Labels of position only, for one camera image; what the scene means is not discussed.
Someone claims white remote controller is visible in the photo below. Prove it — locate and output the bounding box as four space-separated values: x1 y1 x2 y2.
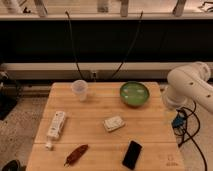
45 111 66 150

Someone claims wall power outlet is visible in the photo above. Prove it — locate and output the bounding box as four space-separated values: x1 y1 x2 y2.
91 71 97 80

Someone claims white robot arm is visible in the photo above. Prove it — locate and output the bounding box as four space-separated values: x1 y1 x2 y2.
162 62 213 114

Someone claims brown red dried pepper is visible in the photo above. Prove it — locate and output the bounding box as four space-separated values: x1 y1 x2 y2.
65 144 89 165

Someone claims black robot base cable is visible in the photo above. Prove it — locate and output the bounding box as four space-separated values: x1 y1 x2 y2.
172 101 209 171

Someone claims clear plastic cup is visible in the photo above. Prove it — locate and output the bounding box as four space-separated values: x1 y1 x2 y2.
71 80 88 102

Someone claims black hanging cable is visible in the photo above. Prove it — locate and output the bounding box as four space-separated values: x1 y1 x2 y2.
109 10 144 80
64 10 86 81

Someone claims left black hanging cable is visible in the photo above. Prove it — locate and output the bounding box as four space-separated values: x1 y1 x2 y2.
64 10 86 81

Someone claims right black hanging cable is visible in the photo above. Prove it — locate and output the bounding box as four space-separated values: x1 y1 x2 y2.
109 10 144 80

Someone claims green ceramic bowl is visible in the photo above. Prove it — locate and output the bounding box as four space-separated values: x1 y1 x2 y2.
120 81 150 107

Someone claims black smartphone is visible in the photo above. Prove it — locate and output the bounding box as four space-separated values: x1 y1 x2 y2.
122 141 142 170

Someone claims black object at left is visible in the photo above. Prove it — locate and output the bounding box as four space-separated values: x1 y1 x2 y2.
0 71 21 120

